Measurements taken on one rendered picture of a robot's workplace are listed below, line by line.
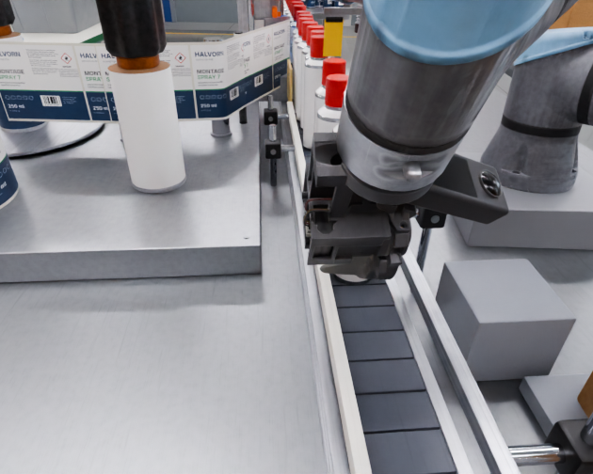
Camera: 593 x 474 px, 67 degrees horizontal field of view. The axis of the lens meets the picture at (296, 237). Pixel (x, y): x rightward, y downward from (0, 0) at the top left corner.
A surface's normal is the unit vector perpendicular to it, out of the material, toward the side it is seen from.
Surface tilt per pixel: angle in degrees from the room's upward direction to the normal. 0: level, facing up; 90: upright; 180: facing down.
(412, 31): 110
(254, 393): 0
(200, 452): 0
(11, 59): 90
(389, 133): 115
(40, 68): 90
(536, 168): 70
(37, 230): 0
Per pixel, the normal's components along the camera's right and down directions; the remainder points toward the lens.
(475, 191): 0.50, -0.40
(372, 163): -0.53, 0.75
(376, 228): 0.05, -0.44
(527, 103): -0.78, 0.32
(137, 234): 0.01, -0.83
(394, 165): 0.06, 0.90
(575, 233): -0.04, 0.56
